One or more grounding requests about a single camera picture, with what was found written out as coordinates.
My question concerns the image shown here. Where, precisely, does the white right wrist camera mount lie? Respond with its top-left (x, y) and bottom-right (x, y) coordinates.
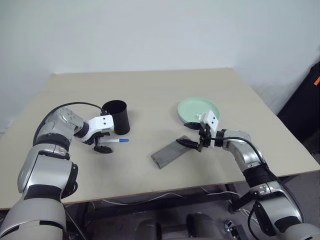
top-left (199, 110), bottom-right (220, 149)

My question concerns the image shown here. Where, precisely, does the small silver device on floor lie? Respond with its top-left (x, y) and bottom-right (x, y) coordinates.
top-left (224, 219), bottom-right (237, 232)

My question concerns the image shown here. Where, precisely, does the black case with orange label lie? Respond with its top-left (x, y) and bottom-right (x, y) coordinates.
top-left (276, 59), bottom-right (320, 154)

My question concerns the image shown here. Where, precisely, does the dark rounded shape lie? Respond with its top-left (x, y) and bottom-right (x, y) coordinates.
top-left (186, 212), bottom-right (226, 240)

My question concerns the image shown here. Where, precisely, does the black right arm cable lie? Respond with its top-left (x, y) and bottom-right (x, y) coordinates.
top-left (209, 136), bottom-right (305, 221)

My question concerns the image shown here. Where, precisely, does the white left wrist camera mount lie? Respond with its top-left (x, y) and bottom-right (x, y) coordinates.
top-left (81, 114), bottom-right (115, 142)

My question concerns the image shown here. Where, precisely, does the white cable on floor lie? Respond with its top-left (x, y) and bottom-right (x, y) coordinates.
top-left (239, 208), bottom-right (260, 225)

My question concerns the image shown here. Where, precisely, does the black cup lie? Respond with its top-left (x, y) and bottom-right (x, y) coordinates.
top-left (101, 99), bottom-right (132, 135)

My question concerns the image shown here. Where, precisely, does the grey glasses case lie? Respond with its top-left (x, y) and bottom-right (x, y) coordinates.
top-left (150, 134), bottom-right (199, 170)

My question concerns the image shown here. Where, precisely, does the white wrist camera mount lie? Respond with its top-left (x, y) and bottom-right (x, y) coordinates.
top-left (81, 114), bottom-right (115, 142)
top-left (199, 110), bottom-right (220, 149)

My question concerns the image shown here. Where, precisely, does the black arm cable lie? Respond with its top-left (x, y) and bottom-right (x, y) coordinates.
top-left (44, 100), bottom-right (108, 119)
top-left (209, 136), bottom-right (305, 221)

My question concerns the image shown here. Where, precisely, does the white marker with blue cap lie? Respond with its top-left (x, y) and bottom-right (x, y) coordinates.
top-left (98, 137), bottom-right (130, 145)

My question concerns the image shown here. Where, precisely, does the white cable under table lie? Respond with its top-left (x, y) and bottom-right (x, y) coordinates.
top-left (101, 191), bottom-right (187, 207)
top-left (206, 190), bottom-right (241, 196)

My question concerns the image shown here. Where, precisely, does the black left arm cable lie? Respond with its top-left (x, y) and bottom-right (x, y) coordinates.
top-left (44, 100), bottom-right (108, 119)

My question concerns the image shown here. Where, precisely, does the green plate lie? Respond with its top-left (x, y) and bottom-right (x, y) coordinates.
top-left (177, 97), bottom-right (222, 125)

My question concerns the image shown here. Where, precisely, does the black table frame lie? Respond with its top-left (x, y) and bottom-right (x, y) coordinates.
top-left (84, 183), bottom-right (254, 221)

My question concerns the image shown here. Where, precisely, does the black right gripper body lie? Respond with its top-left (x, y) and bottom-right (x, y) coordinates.
top-left (197, 123), bottom-right (212, 153)

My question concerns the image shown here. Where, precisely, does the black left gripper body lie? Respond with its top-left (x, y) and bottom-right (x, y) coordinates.
top-left (86, 132), bottom-right (111, 151)

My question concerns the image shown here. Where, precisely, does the light blue plate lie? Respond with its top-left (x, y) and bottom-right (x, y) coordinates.
top-left (177, 114), bottom-right (201, 125)

